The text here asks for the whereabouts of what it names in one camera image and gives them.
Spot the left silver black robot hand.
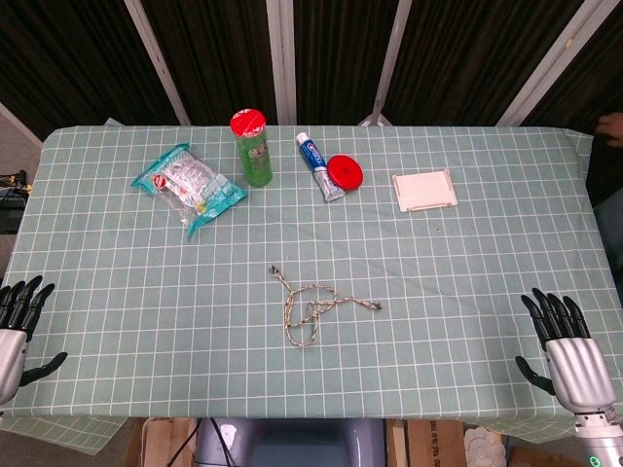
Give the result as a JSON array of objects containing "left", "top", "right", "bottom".
[{"left": 0, "top": 275, "right": 68, "bottom": 408}]

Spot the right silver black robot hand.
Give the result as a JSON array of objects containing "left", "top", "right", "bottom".
[{"left": 514, "top": 287, "right": 615, "bottom": 417}]

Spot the beige braided rope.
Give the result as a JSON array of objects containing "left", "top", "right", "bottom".
[{"left": 267, "top": 265, "right": 383, "bottom": 348}]

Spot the white crumpled foam piece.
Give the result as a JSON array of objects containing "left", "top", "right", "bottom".
[{"left": 463, "top": 426, "right": 508, "bottom": 467}]

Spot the green checkered tablecloth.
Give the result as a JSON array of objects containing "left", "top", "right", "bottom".
[{"left": 0, "top": 125, "right": 623, "bottom": 456}]

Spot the black equipment with yellow parts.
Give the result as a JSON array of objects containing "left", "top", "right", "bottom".
[{"left": 0, "top": 168, "right": 33, "bottom": 235}]

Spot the brown cardboard box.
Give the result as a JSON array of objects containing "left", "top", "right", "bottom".
[
  {"left": 386, "top": 418, "right": 468, "bottom": 467},
  {"left": 124, "top": 417, "right": 201, "bottom": 467}
]

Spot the person in dark clothes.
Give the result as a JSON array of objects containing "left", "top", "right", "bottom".
[{"left": 586, "top": 112, "right": 623, "bottom": 273}]

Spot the white rectangular tray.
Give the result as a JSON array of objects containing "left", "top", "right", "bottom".
[{"left": 391, "top": 168, "right": 458, "bottom": 214}]

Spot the teal plastic snack bag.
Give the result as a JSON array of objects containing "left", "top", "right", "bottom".
[{"left": 130, "top": 142, "right": 249, "bottom": 239}]

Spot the grey robot torso base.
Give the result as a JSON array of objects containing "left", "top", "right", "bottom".
[{"left": 194, "top": 416, "right": 388, "bottom": 467}]

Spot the red round disc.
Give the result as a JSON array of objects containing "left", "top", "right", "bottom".
[{"left": 326, "top": 154, "right": 365, "bottom": 192}]

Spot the green can with red lid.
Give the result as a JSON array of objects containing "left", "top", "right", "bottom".
[{"left": 230, "top": 108, "right": 274, "bottom": 189}]

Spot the blue white toothpaste tube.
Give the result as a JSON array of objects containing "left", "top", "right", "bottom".
[{"left": 295, "top": 131, "right": 347, "bottom": 203}]

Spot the black cable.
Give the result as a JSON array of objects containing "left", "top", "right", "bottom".
[{"left": 172, "top": 420, "right": 202, "bottom": 467}]

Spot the white metal frame post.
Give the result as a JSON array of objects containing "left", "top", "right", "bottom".
[
  {"left": 266, "top": 0, "right": 298, "bottom": 126},
  {"left": 495, "top": 0, "right": 612, "bottom": 127},
  {"left": 358, "top": 0, "right": 414, "bottom": 127},
  {"left": 124, "top": 0, "right": 192, "bottom": 126}
]

